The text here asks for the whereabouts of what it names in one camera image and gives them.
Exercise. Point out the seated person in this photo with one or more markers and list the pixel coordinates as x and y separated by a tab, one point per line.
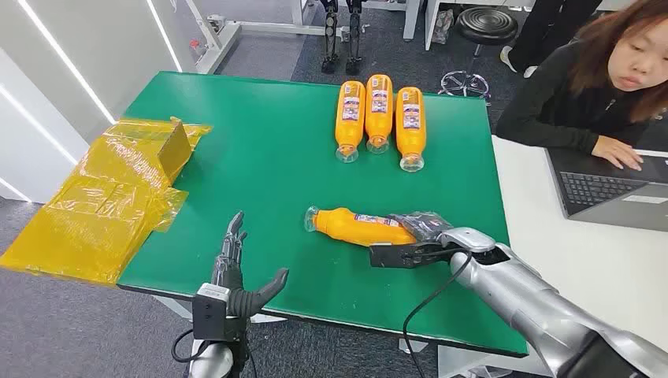
563	99

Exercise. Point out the yellow film wrapped cardboard box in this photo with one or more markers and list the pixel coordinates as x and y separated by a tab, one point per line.
104	203

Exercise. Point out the white desk frame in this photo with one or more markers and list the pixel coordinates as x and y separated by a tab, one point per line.
412	21

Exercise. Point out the grey bag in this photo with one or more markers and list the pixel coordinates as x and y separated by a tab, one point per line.
443	26

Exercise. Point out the orange bottle with clear cap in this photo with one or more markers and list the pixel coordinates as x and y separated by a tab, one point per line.
349	112
355	227
410	120
379	104

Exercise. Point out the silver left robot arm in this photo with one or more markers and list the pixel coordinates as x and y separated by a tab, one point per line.
208	365

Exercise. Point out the grey laptop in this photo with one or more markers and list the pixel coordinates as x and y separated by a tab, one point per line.
595	190

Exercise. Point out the black round stool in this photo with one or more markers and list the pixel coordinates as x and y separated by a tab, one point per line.
485	23

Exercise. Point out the person's hand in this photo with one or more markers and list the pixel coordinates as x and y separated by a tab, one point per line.
618	151

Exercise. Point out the standing person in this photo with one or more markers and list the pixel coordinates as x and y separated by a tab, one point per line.
548	26

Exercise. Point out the white metal stand frame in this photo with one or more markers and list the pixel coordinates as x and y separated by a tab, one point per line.
219	52

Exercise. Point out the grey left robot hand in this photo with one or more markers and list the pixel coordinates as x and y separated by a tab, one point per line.
232	271

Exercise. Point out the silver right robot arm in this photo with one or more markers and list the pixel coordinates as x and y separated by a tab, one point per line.
522	297

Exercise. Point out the black humanoid robot leg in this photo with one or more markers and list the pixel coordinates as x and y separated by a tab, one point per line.
354	36
330	36

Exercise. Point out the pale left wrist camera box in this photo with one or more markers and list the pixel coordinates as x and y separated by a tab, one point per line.
210	313

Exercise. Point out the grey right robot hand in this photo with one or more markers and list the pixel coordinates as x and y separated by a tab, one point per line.
407	255

